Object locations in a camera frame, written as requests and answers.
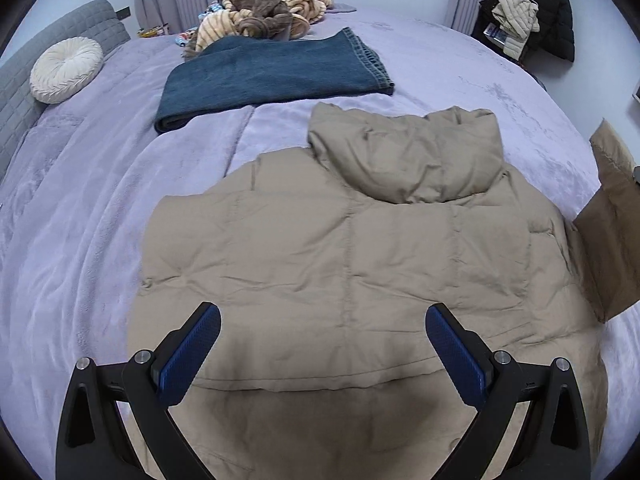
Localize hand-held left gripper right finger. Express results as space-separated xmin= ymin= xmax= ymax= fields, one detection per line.
xmin=424 ymin=302 xmax=592 ymax=480

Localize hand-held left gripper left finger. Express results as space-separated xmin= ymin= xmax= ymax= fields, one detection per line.
xmin=55 ymin=301 xmax=222 ymax=480

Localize beige puffer jacket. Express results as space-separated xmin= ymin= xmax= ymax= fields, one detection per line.
xmin=117 ymin=101 xmax=640 ymax=480

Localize purple fleece bed blanket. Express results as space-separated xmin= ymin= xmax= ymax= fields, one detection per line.
xmin=0 ymin=0 xmax=640 ymax=480

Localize folded blue jeans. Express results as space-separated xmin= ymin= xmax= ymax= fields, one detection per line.
xmin=154 ymin=27 xmax=396 ymax=136

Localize round white pleated pillow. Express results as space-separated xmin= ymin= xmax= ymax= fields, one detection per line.
xmin=30 ymin=37 xmax=105 ymax=105

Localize grey quilted headboard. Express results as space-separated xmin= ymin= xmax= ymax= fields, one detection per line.
xmin=0 ymin=0 xmax=132 ymax=181

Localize colourful packets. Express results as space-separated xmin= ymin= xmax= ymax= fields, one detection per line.
xmin=137 ymin=24 xmax=201 ymax=46

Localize hanging beige puffer garment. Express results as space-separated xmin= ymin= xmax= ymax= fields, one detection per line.
xmin=491 ymin=0 xmax=541 ymax=61

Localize striped brown plush blanket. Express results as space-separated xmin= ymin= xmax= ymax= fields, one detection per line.
xmin=182 ymin=0 xmax=336 ymax=58

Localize hanging black coat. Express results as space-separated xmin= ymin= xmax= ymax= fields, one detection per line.
xmin=480 ymin=0 xmax=576 ymax=63

